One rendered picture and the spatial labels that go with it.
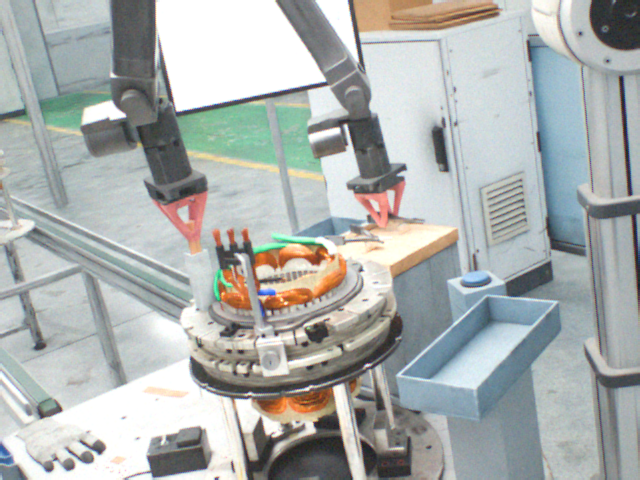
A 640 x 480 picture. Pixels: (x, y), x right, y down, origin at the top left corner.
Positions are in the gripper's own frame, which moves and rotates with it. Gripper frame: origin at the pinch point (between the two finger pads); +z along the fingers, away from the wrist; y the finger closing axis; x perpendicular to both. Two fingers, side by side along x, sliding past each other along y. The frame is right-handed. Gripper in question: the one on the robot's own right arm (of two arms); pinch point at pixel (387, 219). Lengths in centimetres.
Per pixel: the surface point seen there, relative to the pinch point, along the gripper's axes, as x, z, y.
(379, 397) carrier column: 12.9, 20.1, 24.7
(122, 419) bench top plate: -41, 26, 44
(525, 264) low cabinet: -105, 104, -180
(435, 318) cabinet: 10.9, 16.0, 5.4
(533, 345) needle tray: 46, 4, 26
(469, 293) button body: 26.3, 5.4, 13.0
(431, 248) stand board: 11.9, 3.3, 3.3
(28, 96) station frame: -240, -20, -54
